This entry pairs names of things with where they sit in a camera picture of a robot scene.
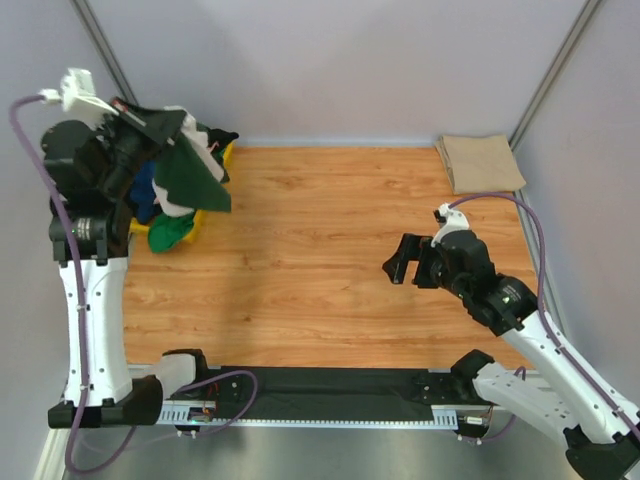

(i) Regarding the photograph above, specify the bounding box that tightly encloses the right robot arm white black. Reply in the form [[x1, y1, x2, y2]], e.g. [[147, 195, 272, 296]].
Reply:
[[382, 230, 639, 479]]

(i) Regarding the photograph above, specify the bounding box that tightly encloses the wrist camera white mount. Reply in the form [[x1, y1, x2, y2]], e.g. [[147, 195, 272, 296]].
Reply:
[[38, 68, 119, 129], [431, 203, 470, 247]]

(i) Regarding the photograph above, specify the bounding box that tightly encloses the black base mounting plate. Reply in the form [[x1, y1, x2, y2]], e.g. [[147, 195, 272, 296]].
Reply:
[[164, 365, 511, 422]]

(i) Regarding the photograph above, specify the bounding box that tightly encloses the green and white raglan t-shirt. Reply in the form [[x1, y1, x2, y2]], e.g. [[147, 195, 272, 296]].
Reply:
[[152, 106, 232, 218]]

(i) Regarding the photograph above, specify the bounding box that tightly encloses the blue t-shirt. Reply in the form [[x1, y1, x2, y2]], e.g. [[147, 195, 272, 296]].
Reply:
[[129, 161, 161, 225]]

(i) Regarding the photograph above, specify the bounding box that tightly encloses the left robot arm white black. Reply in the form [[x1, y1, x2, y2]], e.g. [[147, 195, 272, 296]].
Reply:
[[41, 98, 211, 429]]

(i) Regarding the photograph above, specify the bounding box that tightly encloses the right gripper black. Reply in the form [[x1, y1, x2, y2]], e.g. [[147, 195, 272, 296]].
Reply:
[[380, 234, 468, 302]]

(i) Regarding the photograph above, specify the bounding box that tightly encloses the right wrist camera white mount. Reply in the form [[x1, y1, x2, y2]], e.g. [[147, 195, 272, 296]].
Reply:
[[431, 203, 470, 247]]

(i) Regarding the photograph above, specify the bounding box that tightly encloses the yellow plastic bin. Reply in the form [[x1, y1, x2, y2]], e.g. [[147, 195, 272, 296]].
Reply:
[[128, 142, 237, 247]]

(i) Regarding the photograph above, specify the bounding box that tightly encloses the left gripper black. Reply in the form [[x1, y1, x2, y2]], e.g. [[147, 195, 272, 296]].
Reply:
[[98, 92, 189, 191]]

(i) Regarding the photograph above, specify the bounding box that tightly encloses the black t-shirt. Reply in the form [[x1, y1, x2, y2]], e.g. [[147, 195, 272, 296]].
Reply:
[[206, 128, 239, 155]]

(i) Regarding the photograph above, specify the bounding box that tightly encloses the folded beige t-shirt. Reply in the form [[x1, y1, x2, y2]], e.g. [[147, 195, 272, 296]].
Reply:
[[435, 134, 526, 195]]

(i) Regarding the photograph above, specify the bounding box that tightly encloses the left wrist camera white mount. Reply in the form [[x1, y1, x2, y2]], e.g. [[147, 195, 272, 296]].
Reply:
[[38, 68, 119, 129]]

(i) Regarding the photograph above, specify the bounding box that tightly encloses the slotted cable duct rail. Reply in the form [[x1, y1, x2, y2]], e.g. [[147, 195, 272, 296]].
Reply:
[[156, 400, 458, 431]]

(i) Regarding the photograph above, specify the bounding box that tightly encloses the bright green t-shirt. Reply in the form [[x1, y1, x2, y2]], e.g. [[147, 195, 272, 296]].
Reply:
[[147, 213, 195, 254]]

